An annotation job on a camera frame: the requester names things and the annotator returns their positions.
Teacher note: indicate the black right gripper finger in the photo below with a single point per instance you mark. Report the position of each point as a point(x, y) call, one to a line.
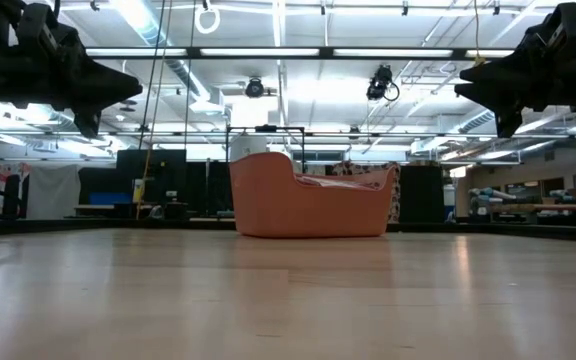
point(498, 72)
point(498, 97)

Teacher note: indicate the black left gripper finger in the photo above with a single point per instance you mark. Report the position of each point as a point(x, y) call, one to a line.
point(103, 80)
point(90, 102)

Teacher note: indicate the red butter popcorn bag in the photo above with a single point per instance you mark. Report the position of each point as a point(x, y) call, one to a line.
point(338, 182)

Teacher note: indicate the blue box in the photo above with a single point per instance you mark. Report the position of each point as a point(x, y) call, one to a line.
point(103, 198)

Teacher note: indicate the grey hanging cloth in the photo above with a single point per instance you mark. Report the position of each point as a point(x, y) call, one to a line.
point(53, 192)

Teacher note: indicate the wooden workbench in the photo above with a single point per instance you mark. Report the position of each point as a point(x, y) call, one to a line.
point(543, 207)

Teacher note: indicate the black partition panel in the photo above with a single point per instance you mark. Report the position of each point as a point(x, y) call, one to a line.
point(420, 195)
point(208, 190)

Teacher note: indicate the black round ceiling device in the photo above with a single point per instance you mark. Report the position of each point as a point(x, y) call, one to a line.
point(254, 88)

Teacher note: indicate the overhead LED light bar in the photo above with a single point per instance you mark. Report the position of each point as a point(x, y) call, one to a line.
point(258, 52)

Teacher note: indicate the white plastic bin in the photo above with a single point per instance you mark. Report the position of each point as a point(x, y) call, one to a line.
point(248, 147)

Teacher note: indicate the orange plastic basket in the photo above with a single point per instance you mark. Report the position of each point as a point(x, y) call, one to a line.
point(293, 210)

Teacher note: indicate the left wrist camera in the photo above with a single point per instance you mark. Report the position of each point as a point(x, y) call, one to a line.
point(43, 30)

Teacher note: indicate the black overhead camera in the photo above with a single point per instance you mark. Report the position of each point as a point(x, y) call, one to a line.
point(380, 80)

